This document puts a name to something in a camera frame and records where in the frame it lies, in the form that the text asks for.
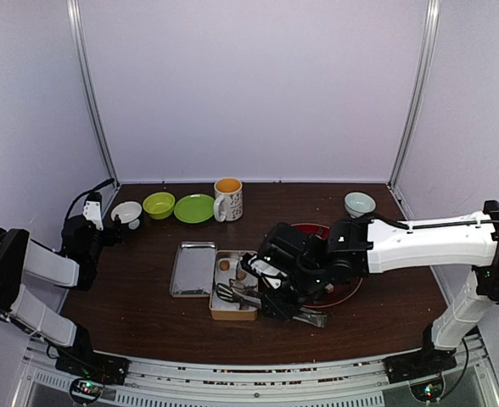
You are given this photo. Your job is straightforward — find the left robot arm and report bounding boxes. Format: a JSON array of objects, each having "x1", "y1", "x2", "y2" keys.
[{"x1": 0, "y1": 215, "x2": 121, "y2": 376}]

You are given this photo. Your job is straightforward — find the right aluminium corner post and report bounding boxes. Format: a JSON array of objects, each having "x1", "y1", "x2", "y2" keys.
[{"x1": 388, "y1": 0, "x2": 441, "y2": 190}]

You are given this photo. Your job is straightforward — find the tan tin box base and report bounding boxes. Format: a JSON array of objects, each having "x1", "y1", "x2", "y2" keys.
[{"x1": 209, "y1": 250, "x2": 259, "y2": 321}]

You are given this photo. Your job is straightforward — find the tan square chocolate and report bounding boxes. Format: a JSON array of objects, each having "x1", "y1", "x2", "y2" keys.
[{"x1": 237, "y1": 270, "x2": 247, "y2": 281}]

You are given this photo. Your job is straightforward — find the black cable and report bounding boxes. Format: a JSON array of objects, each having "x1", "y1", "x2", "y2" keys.
[
  {"x1": 406, "y1": 215, "x2": 499, "y2": 234},
  {"x1": 64, "y1": 177, "x2": 116, "y2": 221}
]

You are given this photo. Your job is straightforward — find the white dark bowl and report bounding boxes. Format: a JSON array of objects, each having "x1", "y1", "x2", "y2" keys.
[{"x1": 110, "y1": 201, "x2": 143, "y2": 231}]

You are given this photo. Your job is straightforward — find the front aluminium rail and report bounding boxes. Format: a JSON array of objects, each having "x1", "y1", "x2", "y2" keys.
[{"x1": 11, "y1": 334, "x2": 499, "y2": 407}]

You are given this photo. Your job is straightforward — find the white mug orange inside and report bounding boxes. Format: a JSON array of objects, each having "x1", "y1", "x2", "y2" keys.
[{"x1": 213, "y1": 178, "x2": 244, "y2": 222}]

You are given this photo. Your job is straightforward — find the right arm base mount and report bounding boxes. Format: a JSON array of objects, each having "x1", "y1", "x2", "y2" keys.
[{"x1": 383, "y1": 349, "x2": 457, "y2": 404}]

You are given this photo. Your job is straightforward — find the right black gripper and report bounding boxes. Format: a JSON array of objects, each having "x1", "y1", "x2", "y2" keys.
[{"x1": 260, "y1": 265, "x2": 328, "y2": 322}]

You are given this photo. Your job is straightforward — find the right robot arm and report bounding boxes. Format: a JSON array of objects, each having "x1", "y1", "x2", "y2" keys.
[{"x1": 240, "y1": 200, "x2": 499, "y2": 375}]

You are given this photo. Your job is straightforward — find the pale blue bowl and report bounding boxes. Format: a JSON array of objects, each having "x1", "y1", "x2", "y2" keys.
[{"x1": 344, "y1": 192, "x2": 377, "y2": 218}]

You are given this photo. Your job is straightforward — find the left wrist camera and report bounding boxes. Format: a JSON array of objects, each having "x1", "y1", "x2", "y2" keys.
[{"x1": 82, "y1": 191, "x2": 104, "y2": 231}]

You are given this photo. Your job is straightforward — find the left black cable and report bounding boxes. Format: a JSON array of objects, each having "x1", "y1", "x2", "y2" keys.
[{"x1": 64, "y1": 177, "x2": 116, "y2": 221}]

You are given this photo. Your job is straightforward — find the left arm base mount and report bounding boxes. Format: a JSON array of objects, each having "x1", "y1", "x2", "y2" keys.
[{"x1": 55, "y1": 354, "x2": 130, "y2": 405}]

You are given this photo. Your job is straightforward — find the right black cable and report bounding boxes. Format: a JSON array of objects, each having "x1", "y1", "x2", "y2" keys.
[{"x1": 406, "y1": 215, "x2": 499, "y2": 234}]

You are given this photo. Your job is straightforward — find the metal tongs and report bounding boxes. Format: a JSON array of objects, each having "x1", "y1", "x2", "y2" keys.
[{"x1": 214, "y1": 282, "x2": 328, "y2": 328}]

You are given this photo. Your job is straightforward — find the red round tray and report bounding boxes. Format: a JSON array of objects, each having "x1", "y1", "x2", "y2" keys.
[{"x1": 293, "y1": 223, "x2": 362, "y2": 309}]

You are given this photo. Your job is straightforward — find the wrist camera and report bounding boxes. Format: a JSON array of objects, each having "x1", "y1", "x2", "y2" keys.
[
  {"x1": 82, "y1": 191, "x2": 104, "y2": 231},
  {"x1": 240, "y1": 253, "x2": 287, "y2": 290}
]

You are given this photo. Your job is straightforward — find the green bowl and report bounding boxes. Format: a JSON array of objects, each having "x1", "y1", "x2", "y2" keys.
[{"x1": 143, "y1": 192, "x2": 176, "y2": 220}]

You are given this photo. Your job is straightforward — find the left aluminium corner post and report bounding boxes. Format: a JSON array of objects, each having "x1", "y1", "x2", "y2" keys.
[{"x1": 66, "y1": 0, "x2": 120, "y2": 188}]

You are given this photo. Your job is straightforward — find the green plate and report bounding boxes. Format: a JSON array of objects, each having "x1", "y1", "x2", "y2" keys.
[{"x1": 174, "y1": 194, "x2": 215, "y2": 224}]

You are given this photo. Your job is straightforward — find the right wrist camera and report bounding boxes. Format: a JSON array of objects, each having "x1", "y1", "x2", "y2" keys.
[{"x1": 240, "y1": 253, "x2": 287, "y2": 290}]

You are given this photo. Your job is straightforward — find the aluminium corner post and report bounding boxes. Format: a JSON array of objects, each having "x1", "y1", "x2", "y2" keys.
[
  {"x1": 388, "y1": 0, "x2": 441, "y2": 190},
  {"x1": 66, "y1": 0, "x2": 120, "y2": 188}
]

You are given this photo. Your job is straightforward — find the bear print tin lid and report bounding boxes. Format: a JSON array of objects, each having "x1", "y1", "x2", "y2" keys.
[{"x1": 169, "y1": 242, "x2": 217, "y2": 298}]

